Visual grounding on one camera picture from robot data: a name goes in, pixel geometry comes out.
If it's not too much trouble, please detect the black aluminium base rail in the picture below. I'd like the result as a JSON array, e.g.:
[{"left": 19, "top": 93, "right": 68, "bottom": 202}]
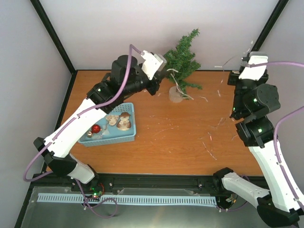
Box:
[{"left": 30, "top": 172, "right": 283, "bottom": 198}]

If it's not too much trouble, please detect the snowman ornament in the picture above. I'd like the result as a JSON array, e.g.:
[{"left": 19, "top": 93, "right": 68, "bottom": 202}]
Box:
[{"left": 116, "top": 112, "right": 131, "bottom": 131}]

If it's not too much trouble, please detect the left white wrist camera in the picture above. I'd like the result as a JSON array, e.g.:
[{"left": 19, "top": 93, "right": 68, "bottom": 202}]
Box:
[{"left": 141, "top": 50, "right": 167, "bottom": 80}]

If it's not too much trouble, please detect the blue plastic basket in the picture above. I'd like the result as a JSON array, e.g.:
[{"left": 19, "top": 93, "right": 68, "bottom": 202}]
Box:
[{"left": 78, "top": 103, "right": 136, "bottom": 147}]

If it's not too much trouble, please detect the light blue cable duct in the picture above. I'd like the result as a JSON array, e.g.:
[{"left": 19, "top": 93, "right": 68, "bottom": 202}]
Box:
[{"left": 37, "top": 193, "right": 217, "bottom": 207}]

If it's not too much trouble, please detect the red ball ornament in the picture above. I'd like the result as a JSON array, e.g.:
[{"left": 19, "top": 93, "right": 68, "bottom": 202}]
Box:
[{"left": 91, "top": 124, "right": 102, "bottom": 134}]

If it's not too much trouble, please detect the purple floor cable loop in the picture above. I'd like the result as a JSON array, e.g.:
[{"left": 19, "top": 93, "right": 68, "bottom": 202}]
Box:
[{"left": 73, "top": 184, "right": 119, "bottom": 219}]

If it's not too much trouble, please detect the small green christmas tree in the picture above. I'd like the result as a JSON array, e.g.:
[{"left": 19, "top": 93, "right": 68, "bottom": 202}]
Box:
[{"left": 163, "top": 28, "right": 202, "bottom": 100}]

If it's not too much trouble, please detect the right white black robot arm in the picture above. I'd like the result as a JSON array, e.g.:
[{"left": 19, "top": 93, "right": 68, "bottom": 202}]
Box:
[{"left": 213, "top": 51, "right": 304, "bottom": 228}]

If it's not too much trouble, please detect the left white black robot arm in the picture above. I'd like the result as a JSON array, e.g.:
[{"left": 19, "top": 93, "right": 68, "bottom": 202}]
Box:
[{"left": 34, "top": 51, "right": 167, "bottom": 191}]

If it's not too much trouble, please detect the beige wooden heart ornament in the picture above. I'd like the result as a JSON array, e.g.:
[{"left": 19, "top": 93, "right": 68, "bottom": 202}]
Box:
[{"left": 105, "top": 114, "right": 119, "bottom": 126}]

